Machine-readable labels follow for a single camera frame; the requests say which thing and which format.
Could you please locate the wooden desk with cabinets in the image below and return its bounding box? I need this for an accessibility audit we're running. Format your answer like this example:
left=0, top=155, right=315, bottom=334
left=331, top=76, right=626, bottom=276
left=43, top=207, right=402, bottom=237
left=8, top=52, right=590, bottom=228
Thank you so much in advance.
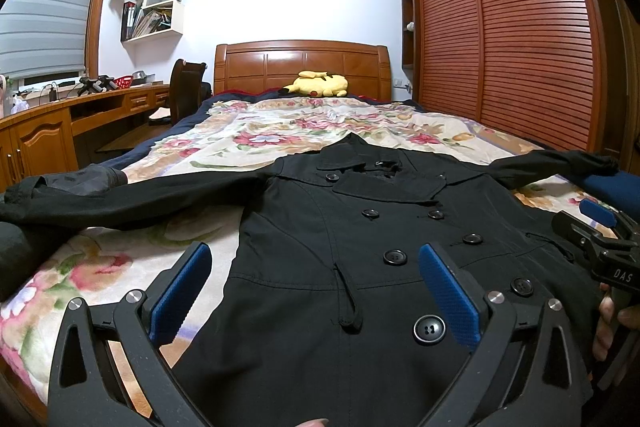
left=1, top=84, right=169, bottom=190

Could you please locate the dark grey folded garment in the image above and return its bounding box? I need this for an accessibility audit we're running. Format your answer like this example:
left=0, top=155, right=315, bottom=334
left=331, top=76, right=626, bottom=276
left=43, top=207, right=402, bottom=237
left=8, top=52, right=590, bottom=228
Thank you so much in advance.
left=32, top=164, right=128, bottom=196

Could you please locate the wooden louvered wardrobe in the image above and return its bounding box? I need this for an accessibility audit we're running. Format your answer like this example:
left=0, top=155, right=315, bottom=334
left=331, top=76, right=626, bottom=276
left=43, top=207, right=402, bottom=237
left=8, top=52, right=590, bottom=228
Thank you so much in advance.
left=402, top=0, right=639, bottom=172

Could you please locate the wooden bed headboard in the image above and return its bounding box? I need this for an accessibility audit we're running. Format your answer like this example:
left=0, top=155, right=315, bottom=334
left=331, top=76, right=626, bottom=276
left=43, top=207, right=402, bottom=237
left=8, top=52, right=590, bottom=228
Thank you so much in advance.
left=213, top=39, right=392, bottom=102

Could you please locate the grey window blind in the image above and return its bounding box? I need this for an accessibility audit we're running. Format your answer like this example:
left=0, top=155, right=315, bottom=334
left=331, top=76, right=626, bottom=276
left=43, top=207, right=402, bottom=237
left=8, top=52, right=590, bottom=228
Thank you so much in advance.
left=1, top=0, right=91, bottom=80

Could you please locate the floral bed blanket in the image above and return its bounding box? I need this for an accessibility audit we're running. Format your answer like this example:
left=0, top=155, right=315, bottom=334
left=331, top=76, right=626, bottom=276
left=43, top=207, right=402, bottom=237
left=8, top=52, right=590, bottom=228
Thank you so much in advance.
left=1, top=96, right=602, bottom=404

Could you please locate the dark wooden chair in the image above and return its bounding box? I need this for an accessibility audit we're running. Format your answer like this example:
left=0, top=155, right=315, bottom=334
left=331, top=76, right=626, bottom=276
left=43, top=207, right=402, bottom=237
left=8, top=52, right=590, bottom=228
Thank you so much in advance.
left=168, top=58, right=209, bottom=126

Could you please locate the red basket on desk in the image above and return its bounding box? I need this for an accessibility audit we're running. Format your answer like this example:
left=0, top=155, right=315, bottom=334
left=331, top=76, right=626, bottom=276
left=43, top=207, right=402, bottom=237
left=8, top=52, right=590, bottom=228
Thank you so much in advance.
left=114, top=75, right=134, bottom=89

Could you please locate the black trench coat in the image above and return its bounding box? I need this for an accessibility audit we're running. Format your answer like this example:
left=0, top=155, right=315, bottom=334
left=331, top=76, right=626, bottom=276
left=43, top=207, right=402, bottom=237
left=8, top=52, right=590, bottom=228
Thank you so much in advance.
left=1, top=134, right=617, bottom=426

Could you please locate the yellow pikachu plush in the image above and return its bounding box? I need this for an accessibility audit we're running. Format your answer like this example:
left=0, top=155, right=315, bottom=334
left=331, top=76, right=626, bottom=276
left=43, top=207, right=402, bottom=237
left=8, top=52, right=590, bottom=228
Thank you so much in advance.
left=279, top=70, right=348, bottom=98

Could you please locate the folded navy blue garment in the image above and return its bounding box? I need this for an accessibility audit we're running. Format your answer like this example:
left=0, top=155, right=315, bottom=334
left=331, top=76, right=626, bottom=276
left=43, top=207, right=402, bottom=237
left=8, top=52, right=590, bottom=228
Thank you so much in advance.
left=584, top=171, right=640, bottom=221

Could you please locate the white wall shelf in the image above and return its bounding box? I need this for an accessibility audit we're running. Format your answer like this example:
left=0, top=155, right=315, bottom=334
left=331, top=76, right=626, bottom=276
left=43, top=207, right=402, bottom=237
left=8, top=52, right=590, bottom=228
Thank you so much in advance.
left=118, top=0, right=184, bottom=46

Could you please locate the person's right hand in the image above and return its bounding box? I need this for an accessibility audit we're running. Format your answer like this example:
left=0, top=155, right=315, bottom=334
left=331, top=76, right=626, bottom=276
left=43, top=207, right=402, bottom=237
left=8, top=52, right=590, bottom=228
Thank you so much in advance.
left=592, top=283, right=639, bottom=361

